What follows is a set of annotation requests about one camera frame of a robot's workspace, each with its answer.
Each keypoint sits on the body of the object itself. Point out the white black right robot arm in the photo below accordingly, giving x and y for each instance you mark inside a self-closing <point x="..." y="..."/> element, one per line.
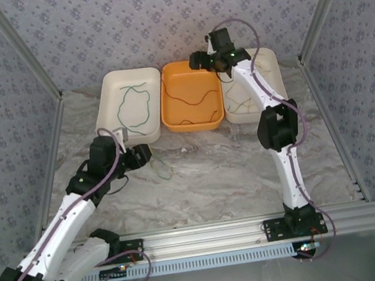
<point x="291" y="182"/>

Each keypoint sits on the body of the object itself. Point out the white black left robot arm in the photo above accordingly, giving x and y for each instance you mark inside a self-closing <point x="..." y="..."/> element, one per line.
<point x="60" y="228"/>

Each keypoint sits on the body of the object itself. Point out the orange plastic tray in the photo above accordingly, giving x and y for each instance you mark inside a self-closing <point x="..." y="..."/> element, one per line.
<point x="186" y="84"/>

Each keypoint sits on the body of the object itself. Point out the small white scrap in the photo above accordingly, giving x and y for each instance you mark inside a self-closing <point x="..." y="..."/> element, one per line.
<point x="183" y="149"/>

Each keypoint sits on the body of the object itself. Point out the white plastic tray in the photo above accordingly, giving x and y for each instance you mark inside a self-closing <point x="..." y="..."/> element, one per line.
<point x="133" y="106"/>
<point x="275" y="82"/>

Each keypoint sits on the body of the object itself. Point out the small circuit board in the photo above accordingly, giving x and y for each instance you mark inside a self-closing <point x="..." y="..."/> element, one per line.
<point x="307" y="247"/>
<point x="113" y="273"/>

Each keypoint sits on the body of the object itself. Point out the aluminium table side rail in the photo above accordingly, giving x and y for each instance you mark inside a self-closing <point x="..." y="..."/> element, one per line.
<point x="323" y="107"/>
<point x="53" y="145"/>

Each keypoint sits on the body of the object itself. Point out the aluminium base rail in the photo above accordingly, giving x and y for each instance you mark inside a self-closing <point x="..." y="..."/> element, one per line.
<point x="204" y="236"/>

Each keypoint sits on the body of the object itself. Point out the aluminium frame post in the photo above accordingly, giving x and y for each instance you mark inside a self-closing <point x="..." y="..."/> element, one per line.
<point x="25" y="48"/>
<point x="321" y="6"/>

